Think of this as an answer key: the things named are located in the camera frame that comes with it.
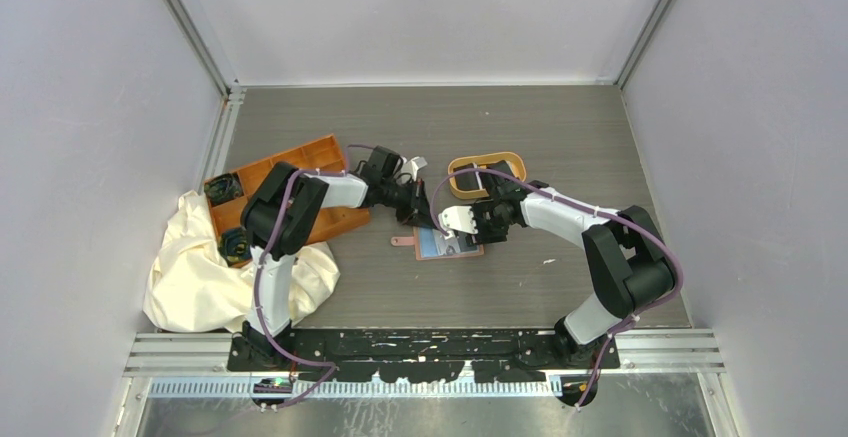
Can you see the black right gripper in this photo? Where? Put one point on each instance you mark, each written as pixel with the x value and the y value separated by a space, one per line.
pixel 484 237

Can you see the dark rolled belt bottom left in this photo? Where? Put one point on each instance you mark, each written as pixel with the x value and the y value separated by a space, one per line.
pixel 234 247

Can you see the black mounting base plate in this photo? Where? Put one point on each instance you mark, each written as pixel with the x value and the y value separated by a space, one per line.
pixel 419 355

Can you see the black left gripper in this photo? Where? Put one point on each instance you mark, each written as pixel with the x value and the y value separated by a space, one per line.
pixel 418 211

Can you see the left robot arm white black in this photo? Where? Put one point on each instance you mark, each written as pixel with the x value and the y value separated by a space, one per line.
pixel 281 215

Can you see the dark rolled belt upper left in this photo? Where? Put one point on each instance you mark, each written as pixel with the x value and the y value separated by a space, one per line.
pixel 223 188

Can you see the dark rolled belt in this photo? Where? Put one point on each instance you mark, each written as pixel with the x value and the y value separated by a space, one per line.
pixel 234 247
pixel 223 188

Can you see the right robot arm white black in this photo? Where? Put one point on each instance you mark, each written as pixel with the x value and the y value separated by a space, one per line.
pixel 628 269

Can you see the cream cloth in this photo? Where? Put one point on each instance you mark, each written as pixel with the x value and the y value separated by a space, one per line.
pixel 190 289

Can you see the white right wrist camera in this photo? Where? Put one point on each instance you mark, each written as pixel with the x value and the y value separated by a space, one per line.
pixel 457 220

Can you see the black card left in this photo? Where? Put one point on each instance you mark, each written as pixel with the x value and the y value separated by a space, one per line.
pixel 469 184

